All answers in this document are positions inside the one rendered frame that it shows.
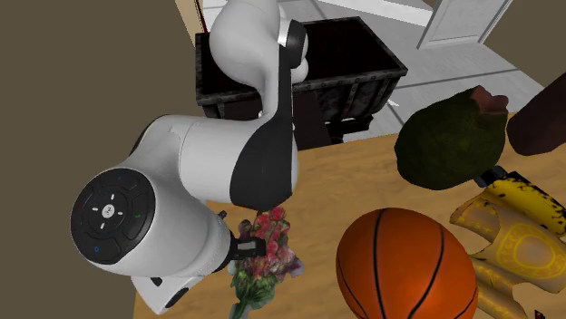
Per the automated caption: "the pink flower bouquet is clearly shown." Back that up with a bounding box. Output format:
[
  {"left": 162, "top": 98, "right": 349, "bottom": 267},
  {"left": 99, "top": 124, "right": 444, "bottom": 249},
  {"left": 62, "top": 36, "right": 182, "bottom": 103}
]
[{"left": 228, "top": 206, "right": 306, "bottom": 319}]

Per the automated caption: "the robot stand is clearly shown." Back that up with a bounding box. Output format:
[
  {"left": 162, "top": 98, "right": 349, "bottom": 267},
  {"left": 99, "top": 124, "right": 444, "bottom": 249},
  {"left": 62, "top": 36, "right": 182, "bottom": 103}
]
[{"left": 291, "top": 90, "right": 334, "bottom": 152}]

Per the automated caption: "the orange basketball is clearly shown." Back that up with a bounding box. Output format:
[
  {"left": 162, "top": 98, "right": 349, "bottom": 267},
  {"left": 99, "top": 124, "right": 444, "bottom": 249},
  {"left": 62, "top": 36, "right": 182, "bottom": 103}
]
[{"left": 335, "top": 207, "right": 480, "bottom": 319}]

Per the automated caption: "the black riveted metal cart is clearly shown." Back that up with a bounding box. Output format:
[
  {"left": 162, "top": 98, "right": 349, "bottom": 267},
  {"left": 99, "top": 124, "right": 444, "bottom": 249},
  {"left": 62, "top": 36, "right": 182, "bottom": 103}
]
[{"left": 194, "top": 15, "right": 409, "bottom": 145}]

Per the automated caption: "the dark green lumpy sack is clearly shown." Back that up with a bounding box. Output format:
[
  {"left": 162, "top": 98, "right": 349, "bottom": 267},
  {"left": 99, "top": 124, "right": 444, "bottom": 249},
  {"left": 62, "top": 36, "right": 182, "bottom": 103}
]
[{"left": 394, "top": 85, "right": 510, "bottom": 191}]

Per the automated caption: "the golden ornate emblem object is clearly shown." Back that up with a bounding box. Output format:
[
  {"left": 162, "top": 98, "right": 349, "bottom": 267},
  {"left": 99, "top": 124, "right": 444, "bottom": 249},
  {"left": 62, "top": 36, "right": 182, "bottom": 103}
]
[{"left": 449, "top": 196, "right": 566, "bottom": 319}]

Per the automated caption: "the spotted yellow banana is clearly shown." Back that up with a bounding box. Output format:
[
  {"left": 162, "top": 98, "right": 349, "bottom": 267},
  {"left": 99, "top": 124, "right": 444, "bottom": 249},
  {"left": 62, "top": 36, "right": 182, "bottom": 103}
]
[{"left": 474, "top": 165, "right": 566, "bottom": 240}]

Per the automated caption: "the white panelled door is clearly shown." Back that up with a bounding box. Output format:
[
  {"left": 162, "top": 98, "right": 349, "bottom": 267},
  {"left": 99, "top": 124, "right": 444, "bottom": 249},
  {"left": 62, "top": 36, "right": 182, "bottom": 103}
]
[{"left": 415, "top": 0, "right": 515, "bottom": 51}]

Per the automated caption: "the dark brown rounded object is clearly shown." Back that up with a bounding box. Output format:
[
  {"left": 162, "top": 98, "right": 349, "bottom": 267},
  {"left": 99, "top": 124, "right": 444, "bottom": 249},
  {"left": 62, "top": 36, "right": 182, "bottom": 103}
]
[{"left": 505, "top": 72, "right": 566, "bottom": 157}]

